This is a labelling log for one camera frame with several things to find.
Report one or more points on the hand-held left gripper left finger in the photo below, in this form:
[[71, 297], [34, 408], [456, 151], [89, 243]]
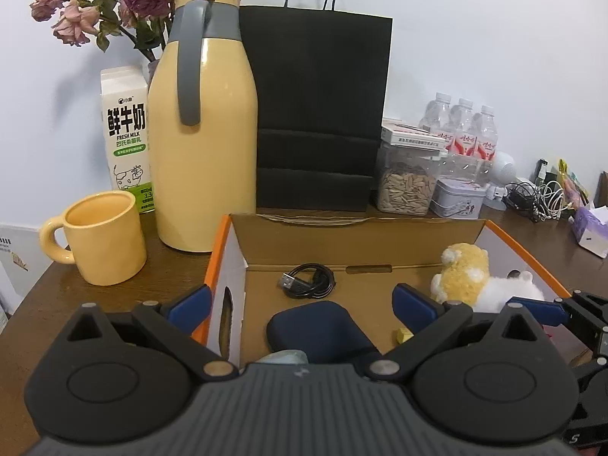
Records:
[[190, 306]]

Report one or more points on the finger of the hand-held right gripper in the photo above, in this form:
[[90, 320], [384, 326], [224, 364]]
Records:
[[551, 311]]

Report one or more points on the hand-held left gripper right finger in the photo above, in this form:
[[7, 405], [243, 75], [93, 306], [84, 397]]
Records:
[[413, 308]]

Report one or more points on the yellow white plush toy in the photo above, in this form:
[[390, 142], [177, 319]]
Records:
[[468, 270]]

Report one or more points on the navy blue pouch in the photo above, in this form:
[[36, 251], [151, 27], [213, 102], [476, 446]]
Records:
[[323, 332]]

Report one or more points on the clear plastic bag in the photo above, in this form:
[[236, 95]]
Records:
[[285, 357]]

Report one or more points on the orange cardboard box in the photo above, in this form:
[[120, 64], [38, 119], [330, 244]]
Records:
[[323, 242]]

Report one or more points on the small yellow block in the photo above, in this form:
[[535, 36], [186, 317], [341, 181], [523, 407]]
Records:
[[403, 336]]

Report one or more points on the purple tissue pack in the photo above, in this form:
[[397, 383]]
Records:
[[591, 232]]

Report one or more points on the yellow mug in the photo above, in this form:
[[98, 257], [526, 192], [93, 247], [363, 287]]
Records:
[[109, 247]]

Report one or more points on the grey tin box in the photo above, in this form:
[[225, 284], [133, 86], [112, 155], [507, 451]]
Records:
[[458, 199]]

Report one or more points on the clear seed container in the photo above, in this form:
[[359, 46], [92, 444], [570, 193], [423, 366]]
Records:
[[403, 190]]

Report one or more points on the colourful packets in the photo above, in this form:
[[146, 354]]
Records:
[[572, 183]]

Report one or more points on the yellow thermos jug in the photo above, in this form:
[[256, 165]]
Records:
[[209, 175]]

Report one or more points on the brown pouch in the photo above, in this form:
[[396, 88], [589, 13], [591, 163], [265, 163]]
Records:
[[604, 190]]

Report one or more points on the small dark bottle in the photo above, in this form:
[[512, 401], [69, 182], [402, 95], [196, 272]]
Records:
[[541, 171]]

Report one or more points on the white robot figure speaker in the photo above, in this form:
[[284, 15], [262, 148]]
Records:
[[503, 171]]

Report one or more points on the white green milk carton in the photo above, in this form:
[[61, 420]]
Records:
[[126, 152]]

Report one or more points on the white printed box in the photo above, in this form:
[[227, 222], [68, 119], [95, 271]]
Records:
[[23, 266]]

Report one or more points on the white flat box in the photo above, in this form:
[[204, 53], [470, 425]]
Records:
[[413, 135]]

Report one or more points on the black paper bag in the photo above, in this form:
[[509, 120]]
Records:
[[318, 80]]

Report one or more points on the dried rose bouquet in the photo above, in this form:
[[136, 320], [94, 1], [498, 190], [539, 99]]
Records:
[[76, 21]]

